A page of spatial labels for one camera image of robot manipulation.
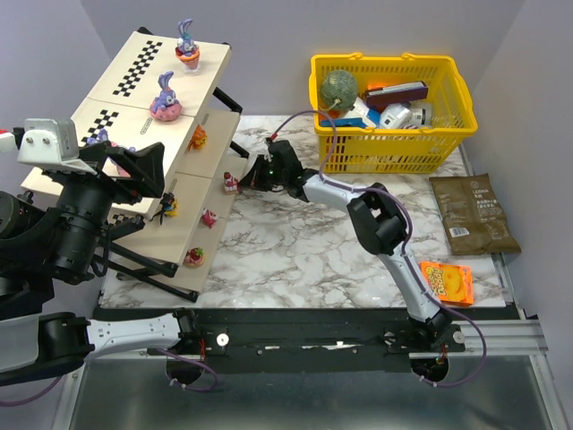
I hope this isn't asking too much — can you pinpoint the green melon ball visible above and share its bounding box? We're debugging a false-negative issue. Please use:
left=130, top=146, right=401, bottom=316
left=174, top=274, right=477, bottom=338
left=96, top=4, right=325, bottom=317
left=320, top=69, right=358, bottom=110

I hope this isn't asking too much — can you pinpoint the beige tiered shelf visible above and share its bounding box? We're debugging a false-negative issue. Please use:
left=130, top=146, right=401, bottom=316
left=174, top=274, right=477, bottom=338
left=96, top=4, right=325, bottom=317
left=73, top=30, right=247, bottom=302

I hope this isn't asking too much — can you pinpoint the orange snack box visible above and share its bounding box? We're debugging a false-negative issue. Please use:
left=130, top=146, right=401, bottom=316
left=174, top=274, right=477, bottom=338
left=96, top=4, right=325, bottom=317
left=419, top=262, right=475, bottom=307

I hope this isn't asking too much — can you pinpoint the black dragon toy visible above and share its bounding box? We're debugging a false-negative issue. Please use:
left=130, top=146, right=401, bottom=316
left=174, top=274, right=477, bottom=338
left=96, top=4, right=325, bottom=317
left=151, top=193, right=178, bottom=225

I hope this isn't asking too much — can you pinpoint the brown coffee bag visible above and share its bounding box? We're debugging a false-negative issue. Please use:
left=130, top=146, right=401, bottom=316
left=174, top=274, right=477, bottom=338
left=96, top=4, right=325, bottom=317
left=430, top=174, right=521, bottom=255

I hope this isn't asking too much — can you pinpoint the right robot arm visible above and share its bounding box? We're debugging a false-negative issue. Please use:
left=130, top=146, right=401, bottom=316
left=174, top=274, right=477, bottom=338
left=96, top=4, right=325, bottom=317
left=239, top=140, right=451, bottom=348

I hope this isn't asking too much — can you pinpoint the yellow plastic basket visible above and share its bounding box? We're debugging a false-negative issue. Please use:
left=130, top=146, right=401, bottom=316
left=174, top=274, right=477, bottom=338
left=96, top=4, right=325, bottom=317
left=309, top=53, right=478, bottom=174

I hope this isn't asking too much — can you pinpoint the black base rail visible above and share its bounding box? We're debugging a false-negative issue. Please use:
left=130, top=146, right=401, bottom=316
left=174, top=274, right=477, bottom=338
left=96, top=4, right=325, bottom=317
left=89, top=305, right=466, bottom=375

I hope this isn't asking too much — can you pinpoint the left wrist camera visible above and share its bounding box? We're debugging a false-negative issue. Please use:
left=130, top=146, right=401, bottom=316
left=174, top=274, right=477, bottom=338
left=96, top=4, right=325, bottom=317
left=17, top=118, right=96, bottom=175

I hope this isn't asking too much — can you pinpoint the white bottle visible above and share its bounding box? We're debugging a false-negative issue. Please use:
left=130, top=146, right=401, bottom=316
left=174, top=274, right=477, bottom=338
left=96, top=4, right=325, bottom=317
left=409, top=100, right=433, bottom=127

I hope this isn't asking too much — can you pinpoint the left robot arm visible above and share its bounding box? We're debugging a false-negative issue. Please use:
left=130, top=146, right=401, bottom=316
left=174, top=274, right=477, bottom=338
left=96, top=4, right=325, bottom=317
left=1, top=142, right=200, bottom=386

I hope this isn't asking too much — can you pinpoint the orange dragon toy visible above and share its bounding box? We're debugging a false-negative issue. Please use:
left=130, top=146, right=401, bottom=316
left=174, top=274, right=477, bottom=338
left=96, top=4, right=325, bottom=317
left=187, top=125, right=208, bottom=151

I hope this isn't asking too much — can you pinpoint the strawberry cake slice toy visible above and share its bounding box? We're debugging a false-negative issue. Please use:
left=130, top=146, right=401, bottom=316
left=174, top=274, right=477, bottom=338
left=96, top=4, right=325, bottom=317
left=223, top=171, right=241, bottom=194

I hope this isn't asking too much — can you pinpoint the pink bear toy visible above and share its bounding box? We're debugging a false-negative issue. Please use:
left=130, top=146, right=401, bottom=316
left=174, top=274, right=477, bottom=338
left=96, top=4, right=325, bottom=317
left=201, top=208, right=219, bottom=228

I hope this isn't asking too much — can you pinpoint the strawberry tart toy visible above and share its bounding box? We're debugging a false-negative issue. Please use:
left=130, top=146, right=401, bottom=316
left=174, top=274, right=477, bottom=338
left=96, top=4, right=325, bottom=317
left=183, top=247, right=205, bottom=268

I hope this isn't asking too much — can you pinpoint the purple box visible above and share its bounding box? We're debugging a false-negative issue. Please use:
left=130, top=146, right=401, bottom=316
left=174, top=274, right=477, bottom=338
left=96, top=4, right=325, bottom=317
left=365, top=81, right=429, bottom=108

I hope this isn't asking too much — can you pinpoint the purple bunny cupcake toy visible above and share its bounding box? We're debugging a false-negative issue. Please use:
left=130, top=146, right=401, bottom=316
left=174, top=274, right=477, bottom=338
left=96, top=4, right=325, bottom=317
left=175, top=18, right=201, bottom=72

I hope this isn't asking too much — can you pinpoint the blue box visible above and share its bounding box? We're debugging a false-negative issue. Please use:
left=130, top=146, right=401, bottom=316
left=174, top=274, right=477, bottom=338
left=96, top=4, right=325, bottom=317
left=319, top=117, right=366, bottom=129

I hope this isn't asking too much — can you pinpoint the purple bunny pink donut toy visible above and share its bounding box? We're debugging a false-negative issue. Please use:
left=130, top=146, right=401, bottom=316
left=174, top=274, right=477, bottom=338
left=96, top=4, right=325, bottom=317
left=86, top=128, right=136, bottom=177

